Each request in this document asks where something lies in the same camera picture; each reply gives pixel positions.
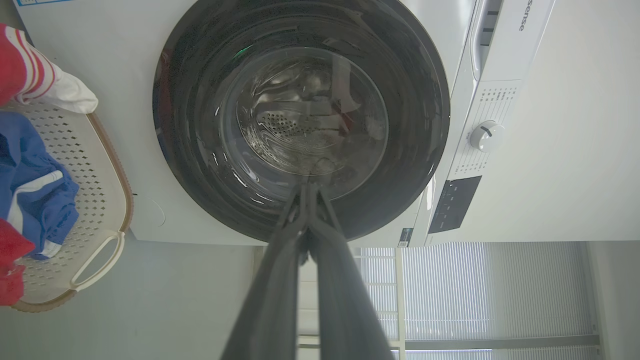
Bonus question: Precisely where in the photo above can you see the black display panel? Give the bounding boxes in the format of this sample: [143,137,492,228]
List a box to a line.
[427,175,483,235]

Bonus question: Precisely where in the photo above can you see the black round washing machine door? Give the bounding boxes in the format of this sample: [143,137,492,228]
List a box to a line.
[152,0,451,244]

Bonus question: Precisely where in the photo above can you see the round filter cover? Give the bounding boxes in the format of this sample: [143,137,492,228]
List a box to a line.
[132,197,167,229]

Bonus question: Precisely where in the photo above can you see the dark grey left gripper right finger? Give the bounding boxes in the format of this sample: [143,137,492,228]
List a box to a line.
[300,183,397,360]

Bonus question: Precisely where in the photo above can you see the blue white-striped shorts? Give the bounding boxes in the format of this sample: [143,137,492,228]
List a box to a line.
[0,111,81,261]

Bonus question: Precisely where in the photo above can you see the white front-load washing machine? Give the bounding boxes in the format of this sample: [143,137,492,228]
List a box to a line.
[12,0,557,249]

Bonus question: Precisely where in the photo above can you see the white round program dial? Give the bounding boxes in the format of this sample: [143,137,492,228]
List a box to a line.
[469,120,506,153]

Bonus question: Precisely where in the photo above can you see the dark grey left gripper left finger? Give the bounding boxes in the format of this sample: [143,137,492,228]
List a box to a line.
[220,183,308,360]

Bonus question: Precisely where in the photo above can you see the white detergent drawer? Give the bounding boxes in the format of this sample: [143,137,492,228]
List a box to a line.
[470,0,557,85]

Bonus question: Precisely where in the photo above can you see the white window blinds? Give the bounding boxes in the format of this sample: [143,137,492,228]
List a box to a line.
[350,242,602,360]

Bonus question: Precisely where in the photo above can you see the steel washing machine drum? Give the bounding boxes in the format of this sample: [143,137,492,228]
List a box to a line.
[235,54,390,177]

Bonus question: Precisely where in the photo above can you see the white perforated laundry basket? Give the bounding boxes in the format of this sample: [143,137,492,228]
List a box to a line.
[0,97,134,314]

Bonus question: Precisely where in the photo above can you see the red basketball jersey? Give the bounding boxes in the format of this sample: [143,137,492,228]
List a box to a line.
[0,22,99,307]

